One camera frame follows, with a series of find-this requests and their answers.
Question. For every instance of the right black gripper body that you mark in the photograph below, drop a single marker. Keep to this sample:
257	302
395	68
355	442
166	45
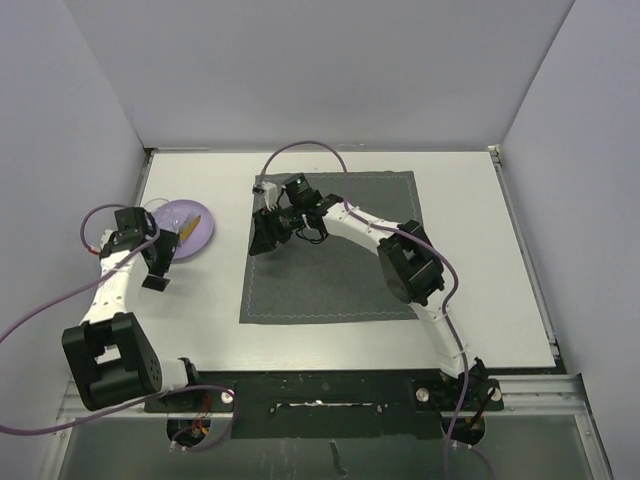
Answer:
294	220

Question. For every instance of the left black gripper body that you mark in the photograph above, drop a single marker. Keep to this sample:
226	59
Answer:
164	250

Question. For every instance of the grey cloth placemat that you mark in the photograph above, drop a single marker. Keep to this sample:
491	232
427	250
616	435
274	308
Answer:
309	281

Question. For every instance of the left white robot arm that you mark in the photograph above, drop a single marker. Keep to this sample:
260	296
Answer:
110	357

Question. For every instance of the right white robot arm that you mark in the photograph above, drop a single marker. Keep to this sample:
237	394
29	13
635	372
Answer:
414	272

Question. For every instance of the purple plastic plate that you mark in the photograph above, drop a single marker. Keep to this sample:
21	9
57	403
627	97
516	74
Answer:
201	236

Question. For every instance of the yellow green knife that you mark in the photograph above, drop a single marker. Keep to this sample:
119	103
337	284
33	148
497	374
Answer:
188	226

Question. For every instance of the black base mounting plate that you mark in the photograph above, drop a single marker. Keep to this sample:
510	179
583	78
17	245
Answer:
337	404

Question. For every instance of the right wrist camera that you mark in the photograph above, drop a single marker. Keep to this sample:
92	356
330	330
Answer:
297	189

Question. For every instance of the aluminium frame rail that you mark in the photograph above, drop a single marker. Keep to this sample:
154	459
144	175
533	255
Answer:
545	431

